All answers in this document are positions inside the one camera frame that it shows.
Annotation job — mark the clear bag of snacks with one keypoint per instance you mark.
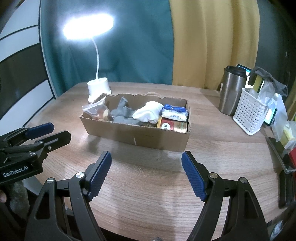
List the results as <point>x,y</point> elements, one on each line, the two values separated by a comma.
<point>97,110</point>

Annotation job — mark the yellow lid red jar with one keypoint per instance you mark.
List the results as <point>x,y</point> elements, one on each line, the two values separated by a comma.
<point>172,125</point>

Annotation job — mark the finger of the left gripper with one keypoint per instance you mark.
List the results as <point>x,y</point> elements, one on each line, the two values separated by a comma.
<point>21,135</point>
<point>46,141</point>

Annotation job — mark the teal curtain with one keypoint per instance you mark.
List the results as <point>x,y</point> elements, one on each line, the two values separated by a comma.
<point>139,47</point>

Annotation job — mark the stainless steel tumbler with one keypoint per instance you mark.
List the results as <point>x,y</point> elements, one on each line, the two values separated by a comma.
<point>233,81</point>

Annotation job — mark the blue tissue pack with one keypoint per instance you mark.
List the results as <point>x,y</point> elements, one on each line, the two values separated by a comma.
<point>176,113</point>

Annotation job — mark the yellow curtain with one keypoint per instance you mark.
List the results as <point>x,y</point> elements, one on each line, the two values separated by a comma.
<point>209,36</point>

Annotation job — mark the white desk lamp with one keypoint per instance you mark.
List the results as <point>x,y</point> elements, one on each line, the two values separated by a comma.
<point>87,28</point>

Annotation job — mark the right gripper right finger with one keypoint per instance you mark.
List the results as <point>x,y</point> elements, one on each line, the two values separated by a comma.
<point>244,218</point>

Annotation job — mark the red box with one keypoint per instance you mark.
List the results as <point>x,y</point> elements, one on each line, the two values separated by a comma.
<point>292,156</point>

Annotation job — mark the white socks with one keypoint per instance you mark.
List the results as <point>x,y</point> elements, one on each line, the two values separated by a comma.
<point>149,112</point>

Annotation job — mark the grey gloves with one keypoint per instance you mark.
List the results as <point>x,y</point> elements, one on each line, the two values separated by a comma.
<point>123,114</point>

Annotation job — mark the white perforated basket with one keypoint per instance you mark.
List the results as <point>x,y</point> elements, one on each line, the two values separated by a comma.
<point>250,113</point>

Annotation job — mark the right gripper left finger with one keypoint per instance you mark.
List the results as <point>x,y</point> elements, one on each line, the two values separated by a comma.
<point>62,209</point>

